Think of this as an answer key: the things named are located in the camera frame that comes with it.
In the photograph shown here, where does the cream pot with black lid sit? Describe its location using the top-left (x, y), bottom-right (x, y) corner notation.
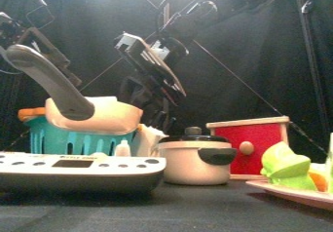
top-left (156, 126), bottom-right (240, 187)

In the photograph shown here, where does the green toy vegetable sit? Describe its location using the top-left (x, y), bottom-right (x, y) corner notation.
top-left (259, 140), bottom-right (319, 192)

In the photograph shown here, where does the pink plate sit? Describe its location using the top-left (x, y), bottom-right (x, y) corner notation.
top-left (246, 178), bottom-right (333, 212)

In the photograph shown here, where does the light green toy piece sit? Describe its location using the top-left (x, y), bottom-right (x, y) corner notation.
top-left (324, 140), bottom-right (333, 195)

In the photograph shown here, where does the orange toy piece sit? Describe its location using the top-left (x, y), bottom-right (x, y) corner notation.
top-left (18, 106), bottom-right (47, 124)

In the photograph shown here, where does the white toy container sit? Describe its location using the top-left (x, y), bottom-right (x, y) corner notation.
top-left (132, 123), bottom-right (170, 158)

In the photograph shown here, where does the small white bottle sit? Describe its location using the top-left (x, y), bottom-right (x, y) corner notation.
top-left (114, 139), bottom-right (134, 158)

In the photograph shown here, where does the black frame pole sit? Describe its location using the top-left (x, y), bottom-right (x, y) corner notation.
top-left (294, 0), bottom-right (326, 136)

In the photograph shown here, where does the red wooden box with knob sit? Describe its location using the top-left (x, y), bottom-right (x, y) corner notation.
top-left (204, 115), bottom-right (292, 181)

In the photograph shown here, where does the cream pan with grey handle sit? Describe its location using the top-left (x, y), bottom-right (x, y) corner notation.
top-left (3, 44), bottom-right (144, 136)

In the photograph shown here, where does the white and grey kitchen scale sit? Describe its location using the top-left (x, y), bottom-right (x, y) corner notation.
top-left (0, 150), bottom-right (168, 195)

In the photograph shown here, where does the orange toy food slice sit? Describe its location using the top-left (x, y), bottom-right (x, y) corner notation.
top-left (308, 171), bottom-right (330, 193)

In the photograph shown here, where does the teal slotted plastic basket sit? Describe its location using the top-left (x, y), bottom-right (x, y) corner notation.
top-left (24, 115), bottom-right (140, 157)

